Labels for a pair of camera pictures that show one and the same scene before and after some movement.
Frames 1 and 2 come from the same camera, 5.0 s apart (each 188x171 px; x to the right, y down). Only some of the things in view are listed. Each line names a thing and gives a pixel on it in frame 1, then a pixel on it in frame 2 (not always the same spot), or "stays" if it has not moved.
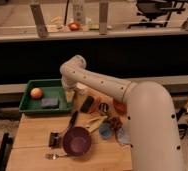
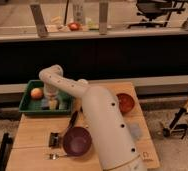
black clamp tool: (182, 128) stays
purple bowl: (76, 140) stays
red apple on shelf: (74, 26) stays
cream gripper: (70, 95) -> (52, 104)
